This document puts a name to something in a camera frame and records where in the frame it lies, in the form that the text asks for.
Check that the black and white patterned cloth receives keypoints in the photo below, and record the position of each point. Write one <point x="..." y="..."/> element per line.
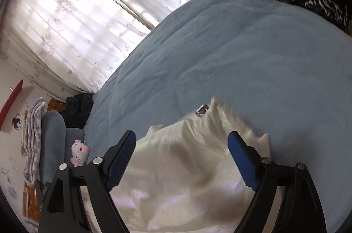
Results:
<point x="316" y="2"/>

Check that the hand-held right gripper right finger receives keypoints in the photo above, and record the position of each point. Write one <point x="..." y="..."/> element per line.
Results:
<point x="244" y="161"/>

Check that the white puffer jacket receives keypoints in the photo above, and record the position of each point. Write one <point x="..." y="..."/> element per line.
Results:
<point x="178" y="180"/>

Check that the red wall decoration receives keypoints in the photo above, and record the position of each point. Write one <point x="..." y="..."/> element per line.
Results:
<point x="11" y="103"/>

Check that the cream folded cloth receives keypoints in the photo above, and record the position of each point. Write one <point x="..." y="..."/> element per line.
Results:
<point x="24" y="134"/>

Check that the white and pink cat plush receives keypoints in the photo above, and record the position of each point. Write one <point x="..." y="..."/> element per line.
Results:
<point x="78" y="152"/>

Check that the purple floral blanket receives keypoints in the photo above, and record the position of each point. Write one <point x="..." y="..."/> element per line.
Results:
<point x="34" y="134"/>

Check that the black garment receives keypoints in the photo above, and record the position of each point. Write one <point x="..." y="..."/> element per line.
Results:
<point x="77" y="109"/>

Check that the cartoon girl wall sticker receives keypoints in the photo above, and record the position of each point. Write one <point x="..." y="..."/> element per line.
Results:
<point x="17" y="123"/>

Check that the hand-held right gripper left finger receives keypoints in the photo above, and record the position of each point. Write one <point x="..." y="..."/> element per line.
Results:
<point x="121" y="158"/>

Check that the blue bed cover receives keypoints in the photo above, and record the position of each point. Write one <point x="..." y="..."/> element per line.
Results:
<point x="233" y="57"/>

